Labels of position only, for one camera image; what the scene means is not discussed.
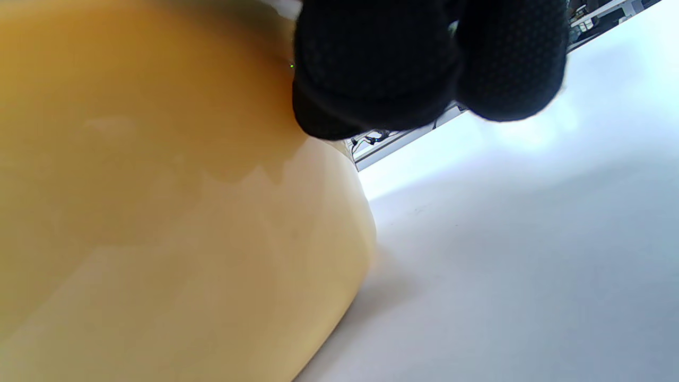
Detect person's right hand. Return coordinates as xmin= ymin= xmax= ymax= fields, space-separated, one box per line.
xmin=292 ymin=0 xmax=569 ymax=141

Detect yellow plastic basin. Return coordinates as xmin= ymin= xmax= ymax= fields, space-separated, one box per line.
xmin=0 ymin=0 xmax=377 ymax=382

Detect white desk with metal legs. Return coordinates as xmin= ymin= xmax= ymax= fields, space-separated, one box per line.
xmin=353 ymin=103 xmax=470 ymax=171

